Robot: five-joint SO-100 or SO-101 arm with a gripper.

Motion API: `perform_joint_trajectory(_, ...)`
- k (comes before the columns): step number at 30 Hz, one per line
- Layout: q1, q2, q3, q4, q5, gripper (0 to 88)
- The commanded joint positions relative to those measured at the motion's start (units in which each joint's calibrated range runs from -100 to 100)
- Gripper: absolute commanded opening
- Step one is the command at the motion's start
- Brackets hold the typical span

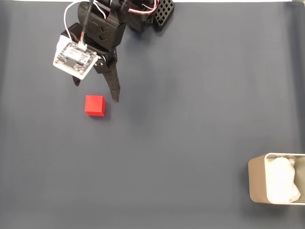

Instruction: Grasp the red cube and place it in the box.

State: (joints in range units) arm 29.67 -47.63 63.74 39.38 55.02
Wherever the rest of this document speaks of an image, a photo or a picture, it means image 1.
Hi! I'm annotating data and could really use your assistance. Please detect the red cube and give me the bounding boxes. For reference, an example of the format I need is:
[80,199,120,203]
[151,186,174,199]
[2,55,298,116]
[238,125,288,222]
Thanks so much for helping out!
[84,94,106,117]

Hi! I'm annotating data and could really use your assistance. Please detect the white and red servo cable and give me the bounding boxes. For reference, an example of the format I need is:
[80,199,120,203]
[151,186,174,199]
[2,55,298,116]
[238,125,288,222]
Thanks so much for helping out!
[63,0,83,42]

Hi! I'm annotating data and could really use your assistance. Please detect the white crumpled cloth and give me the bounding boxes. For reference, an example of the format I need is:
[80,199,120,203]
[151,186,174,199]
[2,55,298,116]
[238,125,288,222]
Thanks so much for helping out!
[266,156,301,204]

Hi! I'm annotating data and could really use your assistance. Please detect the red white black servo cable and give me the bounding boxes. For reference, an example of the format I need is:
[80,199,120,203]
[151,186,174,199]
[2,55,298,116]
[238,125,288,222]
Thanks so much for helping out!
[126,0,160,15]

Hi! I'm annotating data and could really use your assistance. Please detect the white rounded box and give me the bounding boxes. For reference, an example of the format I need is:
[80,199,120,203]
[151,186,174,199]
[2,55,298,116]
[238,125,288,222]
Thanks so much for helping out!
[247,152,305,206]

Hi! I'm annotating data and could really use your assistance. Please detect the grey table mat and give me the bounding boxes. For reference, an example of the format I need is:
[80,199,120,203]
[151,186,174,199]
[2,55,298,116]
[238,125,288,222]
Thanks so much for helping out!
[0,1,305,229]

